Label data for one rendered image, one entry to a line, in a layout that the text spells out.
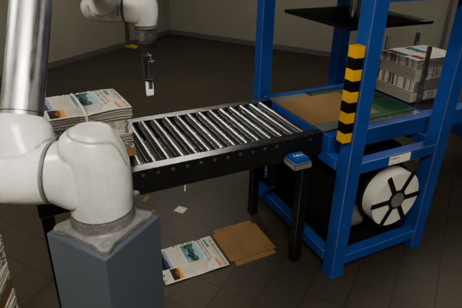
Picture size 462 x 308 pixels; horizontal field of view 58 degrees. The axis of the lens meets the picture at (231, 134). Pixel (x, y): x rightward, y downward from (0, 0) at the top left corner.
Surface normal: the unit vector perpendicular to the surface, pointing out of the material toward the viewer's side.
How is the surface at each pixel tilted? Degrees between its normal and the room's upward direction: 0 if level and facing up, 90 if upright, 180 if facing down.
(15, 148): 51
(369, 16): 90
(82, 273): 90
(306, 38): 90
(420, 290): 0
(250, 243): 0
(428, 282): 0
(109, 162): 74
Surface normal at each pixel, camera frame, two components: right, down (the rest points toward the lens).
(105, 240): 0.11, -0.77
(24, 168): 0.04, -0.18
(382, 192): 0.44, 0.39
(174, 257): 0.01, -0.90
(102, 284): -0.48, 0.36
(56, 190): -0.07, 0.44
